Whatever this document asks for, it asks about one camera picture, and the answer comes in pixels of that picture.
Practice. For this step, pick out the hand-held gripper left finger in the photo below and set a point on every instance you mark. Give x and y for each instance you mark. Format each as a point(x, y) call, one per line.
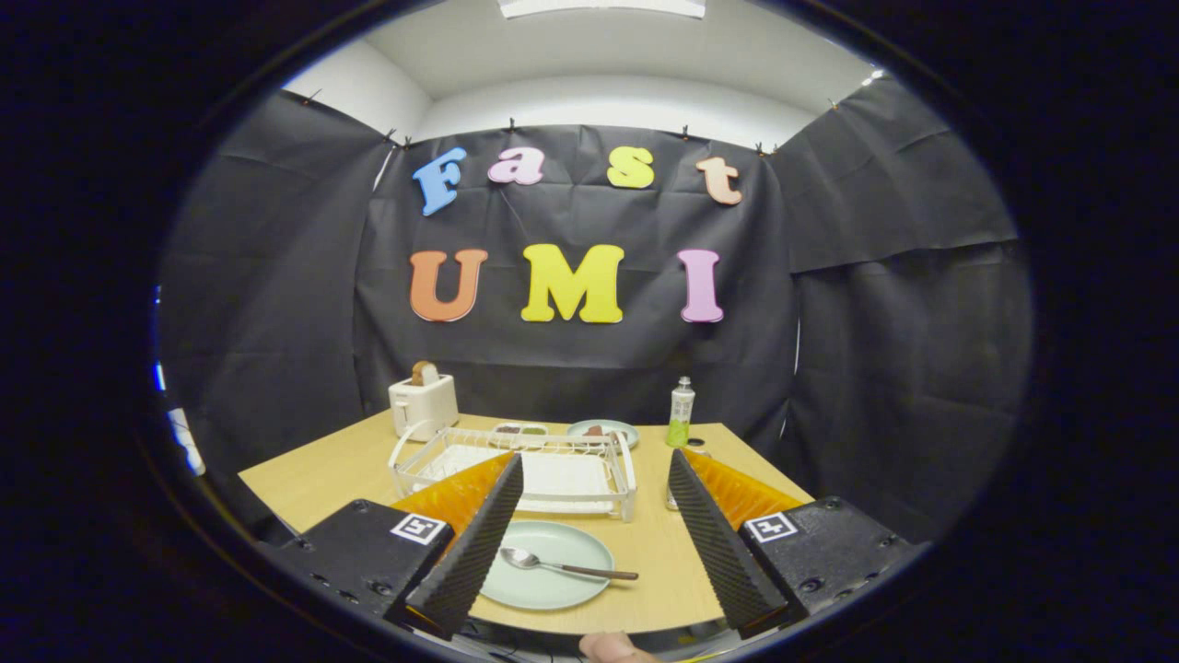
point(474, 543)

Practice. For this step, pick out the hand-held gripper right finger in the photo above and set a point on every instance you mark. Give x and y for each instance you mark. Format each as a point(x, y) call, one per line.
point(723, 552)

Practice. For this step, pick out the brown bread slice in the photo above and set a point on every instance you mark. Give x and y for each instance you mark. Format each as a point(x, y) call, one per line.
point(425, 373)

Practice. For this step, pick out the white toaster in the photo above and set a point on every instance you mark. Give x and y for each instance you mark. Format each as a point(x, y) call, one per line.
point(424, 405)

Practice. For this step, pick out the brown food piece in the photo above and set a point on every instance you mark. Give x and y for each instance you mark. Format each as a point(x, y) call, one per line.
point(599, 430)

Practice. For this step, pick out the white divided sauce dish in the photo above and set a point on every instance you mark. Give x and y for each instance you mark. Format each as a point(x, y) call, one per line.
point(520, 429)

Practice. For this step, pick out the black backdrop cloth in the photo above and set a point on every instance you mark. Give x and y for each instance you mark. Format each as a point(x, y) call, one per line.
point(571, 364)

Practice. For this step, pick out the white ceiling light panel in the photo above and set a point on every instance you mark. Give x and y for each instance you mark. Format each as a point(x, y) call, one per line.
point(599, 7)

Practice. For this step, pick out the small green plate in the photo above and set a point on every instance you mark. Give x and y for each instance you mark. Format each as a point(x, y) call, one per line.
point(622, 439)

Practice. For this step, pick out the green drink bottle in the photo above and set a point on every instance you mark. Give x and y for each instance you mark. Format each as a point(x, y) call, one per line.
point(681, 410)

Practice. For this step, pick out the light green plate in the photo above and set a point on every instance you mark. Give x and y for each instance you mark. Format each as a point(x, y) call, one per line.
point(553, 591)

